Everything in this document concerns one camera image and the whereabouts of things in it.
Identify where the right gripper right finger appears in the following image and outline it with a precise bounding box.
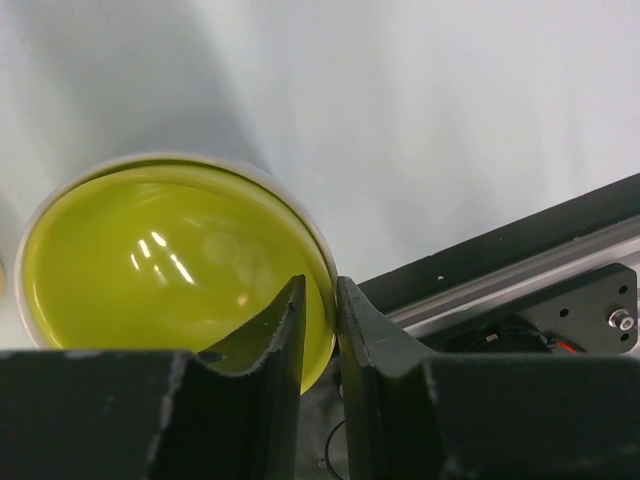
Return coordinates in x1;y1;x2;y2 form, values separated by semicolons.
337;277;639;479

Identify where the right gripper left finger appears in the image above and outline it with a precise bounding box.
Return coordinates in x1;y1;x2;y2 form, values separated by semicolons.
1;276;306;479

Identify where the green bowl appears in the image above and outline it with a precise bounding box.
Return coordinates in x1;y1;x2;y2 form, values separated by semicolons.
24;164;335;390

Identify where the aluminium frame rail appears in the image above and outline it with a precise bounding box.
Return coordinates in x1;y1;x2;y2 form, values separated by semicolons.
388;217;639;337

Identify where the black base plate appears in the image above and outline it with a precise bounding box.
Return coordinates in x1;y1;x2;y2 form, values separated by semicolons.
341;176;639;355

